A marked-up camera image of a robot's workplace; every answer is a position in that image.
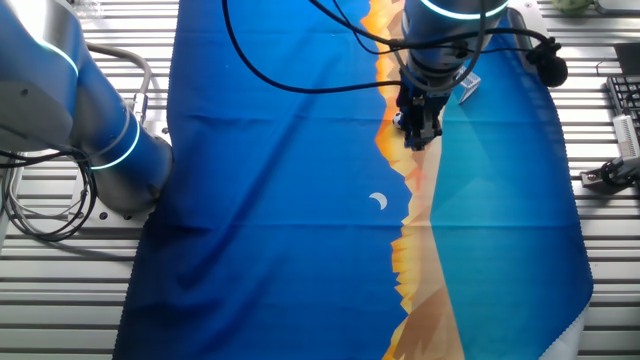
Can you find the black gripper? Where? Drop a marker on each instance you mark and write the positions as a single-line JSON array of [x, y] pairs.
[[422, 97]]

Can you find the small black white soccer ball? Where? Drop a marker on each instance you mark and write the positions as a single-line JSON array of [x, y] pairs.
[[397, 120]]

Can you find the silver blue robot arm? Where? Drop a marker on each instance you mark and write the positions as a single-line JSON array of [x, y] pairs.
[[50, 75]]

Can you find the white mesh toy goal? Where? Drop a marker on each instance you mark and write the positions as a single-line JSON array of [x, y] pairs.
[[469, 84]]

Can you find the blue orange printed cloth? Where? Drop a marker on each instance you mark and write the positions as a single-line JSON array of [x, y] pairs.
[[280, 200]]

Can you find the green round object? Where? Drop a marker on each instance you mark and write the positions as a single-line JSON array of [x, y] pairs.
[[574, 5]]

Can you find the black keyboard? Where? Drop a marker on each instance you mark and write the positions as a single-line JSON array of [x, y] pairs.
[[626, 97]]

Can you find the dark flat box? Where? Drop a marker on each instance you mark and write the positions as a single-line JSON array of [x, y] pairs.
[[628, 57]]

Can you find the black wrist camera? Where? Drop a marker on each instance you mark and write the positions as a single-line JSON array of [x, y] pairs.
[[550, 65]]

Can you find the metal camera stand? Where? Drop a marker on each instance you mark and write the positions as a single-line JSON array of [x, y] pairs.
[[607, 177]]

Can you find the silver exterior camera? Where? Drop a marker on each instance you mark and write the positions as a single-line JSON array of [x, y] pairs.
[[627, 136]]

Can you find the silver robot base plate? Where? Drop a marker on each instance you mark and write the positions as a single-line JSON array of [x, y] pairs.
[[117, 216]]

